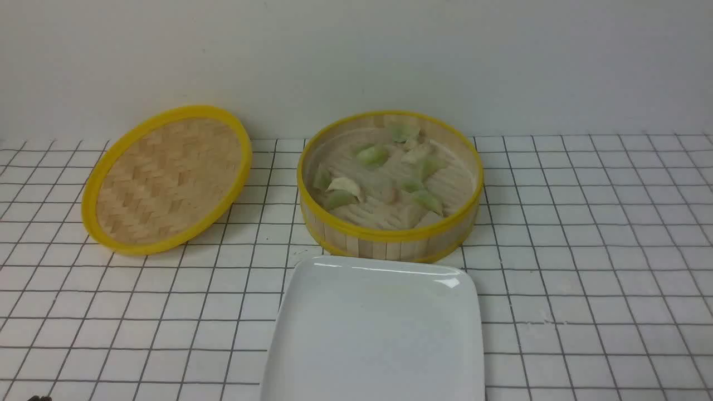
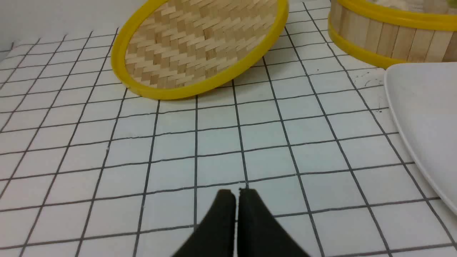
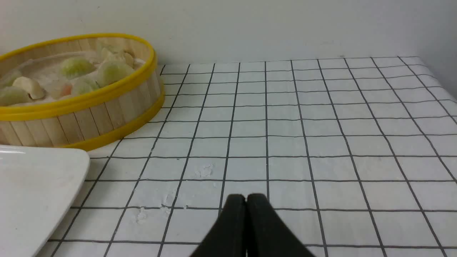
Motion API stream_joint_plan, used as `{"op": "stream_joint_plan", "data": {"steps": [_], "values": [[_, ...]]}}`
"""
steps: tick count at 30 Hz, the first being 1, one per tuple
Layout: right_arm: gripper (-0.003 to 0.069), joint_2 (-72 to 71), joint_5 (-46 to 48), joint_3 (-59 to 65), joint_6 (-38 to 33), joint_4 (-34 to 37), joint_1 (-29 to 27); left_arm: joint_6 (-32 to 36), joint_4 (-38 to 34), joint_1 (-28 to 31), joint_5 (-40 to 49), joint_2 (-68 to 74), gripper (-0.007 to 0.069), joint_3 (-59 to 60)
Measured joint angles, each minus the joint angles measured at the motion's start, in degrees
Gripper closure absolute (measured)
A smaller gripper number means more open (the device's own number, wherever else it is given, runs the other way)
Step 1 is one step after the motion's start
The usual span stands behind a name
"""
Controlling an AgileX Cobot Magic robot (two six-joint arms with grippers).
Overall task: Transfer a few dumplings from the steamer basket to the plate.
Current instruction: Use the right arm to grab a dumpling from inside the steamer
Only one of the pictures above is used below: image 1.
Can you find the white rectangular ceramic plate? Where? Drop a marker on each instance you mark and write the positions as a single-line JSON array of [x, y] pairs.
[[360, 329]]

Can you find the pinkish white dumpling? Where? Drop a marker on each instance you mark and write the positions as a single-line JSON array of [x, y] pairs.
[[410, 216]]

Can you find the green dumpling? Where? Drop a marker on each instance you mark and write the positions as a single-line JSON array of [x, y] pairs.
[[372, 156], [321, 179], [412, 185], [429, 166], [338, 198], [429, 201], [402, 133]]

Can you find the yellow rimmed bamboo steamer basket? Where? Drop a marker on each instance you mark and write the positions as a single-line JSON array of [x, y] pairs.
[[371, 228]]

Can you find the yellow rimmed bamboo steamer lid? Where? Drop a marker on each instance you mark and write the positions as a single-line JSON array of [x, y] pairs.
[[167, 180]]

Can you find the pale pink dumpling centre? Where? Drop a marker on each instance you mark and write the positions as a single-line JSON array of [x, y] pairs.
[[388, 195]]

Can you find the green dumpling back top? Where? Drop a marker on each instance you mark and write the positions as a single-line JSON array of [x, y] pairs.
[[402, 133]]

